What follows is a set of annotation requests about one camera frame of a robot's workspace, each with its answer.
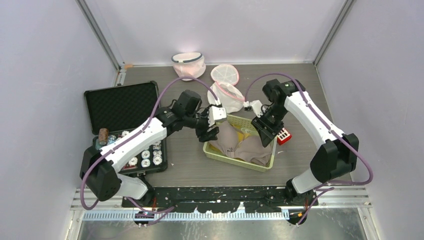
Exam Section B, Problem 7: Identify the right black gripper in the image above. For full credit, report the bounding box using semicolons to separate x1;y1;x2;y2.
250;104;288;148

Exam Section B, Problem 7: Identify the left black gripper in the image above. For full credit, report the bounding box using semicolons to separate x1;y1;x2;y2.
184;105;219;142

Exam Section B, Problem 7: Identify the taupe bra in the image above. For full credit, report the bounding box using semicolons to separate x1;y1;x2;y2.
209;121;273;167

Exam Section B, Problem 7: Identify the white pink-zipper laundry bag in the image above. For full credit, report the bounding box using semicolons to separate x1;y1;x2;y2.
210;64;245;114

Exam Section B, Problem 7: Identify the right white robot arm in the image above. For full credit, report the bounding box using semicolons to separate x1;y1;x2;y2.
243;79;359;205

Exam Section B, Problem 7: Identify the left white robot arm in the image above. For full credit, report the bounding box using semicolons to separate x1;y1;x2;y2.
80;90;227;207

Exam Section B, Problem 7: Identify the yellow bra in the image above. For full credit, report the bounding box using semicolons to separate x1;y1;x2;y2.
228;116;259;137

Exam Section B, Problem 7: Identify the white grey-zipper laundry bag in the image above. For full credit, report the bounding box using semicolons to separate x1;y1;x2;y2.
171;52;206;82

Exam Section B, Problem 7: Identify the red toy block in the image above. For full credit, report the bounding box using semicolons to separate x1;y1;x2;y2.
276;128;292;146

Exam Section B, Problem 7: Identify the green plastic basket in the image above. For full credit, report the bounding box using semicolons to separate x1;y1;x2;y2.
203;115;277;172

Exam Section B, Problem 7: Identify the black poker chip case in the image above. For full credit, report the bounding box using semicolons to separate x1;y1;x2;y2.
84;81;168;177

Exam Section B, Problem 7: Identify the brown poker chip stack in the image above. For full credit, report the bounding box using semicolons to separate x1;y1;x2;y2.
98;128;109;146

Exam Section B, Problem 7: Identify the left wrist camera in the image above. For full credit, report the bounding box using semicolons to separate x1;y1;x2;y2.
208;105;227;127

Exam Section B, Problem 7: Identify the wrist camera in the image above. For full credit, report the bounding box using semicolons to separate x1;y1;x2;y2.
243;100;264;118
208;105;227;127

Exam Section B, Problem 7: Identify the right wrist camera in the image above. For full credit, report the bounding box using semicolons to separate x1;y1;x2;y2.
243;100;264;118

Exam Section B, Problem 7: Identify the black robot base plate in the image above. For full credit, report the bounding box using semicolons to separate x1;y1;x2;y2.
136;186;316;214

